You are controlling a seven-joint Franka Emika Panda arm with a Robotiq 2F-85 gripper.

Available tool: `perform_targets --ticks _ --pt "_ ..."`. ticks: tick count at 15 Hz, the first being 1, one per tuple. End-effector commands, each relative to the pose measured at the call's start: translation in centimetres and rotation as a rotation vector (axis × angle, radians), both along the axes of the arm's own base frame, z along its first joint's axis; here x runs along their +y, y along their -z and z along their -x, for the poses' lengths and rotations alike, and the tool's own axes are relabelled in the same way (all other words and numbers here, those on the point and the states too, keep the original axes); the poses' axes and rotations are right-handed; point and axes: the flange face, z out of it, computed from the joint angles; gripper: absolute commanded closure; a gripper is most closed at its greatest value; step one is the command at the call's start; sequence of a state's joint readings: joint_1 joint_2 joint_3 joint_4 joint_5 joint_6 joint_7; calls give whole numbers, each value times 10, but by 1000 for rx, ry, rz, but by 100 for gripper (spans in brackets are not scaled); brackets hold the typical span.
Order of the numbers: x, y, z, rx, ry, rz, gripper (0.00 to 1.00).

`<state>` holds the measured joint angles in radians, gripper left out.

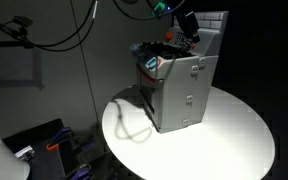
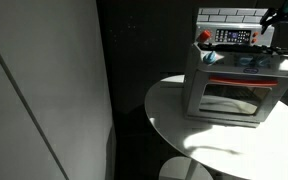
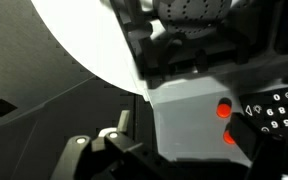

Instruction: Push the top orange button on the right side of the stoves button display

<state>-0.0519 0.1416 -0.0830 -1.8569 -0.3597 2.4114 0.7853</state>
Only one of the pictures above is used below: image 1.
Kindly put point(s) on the teal stove knob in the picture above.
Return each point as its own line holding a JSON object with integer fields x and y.
{"x": 134, "y": 48}
{"x": 151, "y": 63}

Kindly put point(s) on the orange round stove knob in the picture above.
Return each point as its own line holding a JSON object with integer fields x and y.
{"x": 169, "y": 35}

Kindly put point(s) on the silver metal bracket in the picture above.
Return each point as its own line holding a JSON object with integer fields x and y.
{"x": 24, "y": 153}

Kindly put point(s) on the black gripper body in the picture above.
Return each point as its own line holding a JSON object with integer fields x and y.
{"x": 188, "y": 22}

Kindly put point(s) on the white round table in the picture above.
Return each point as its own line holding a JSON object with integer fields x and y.
{"x": 217, "y": 143}

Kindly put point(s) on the small orange stove button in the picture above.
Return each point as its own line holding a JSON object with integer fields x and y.
{"x": 193, "y": 46}

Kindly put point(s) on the black camera on stand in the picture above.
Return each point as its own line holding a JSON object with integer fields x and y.
{"x": 22, "y": 20}

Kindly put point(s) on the black stand boom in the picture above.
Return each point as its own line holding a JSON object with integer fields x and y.
{"x": 7, "y": 31}

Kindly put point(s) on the dark blue spring clamp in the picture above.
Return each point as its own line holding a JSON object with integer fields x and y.
{"x": 82, "y": 173}

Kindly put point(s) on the black storage crate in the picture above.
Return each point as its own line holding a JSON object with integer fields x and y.
{"x": 40, "y": 163}

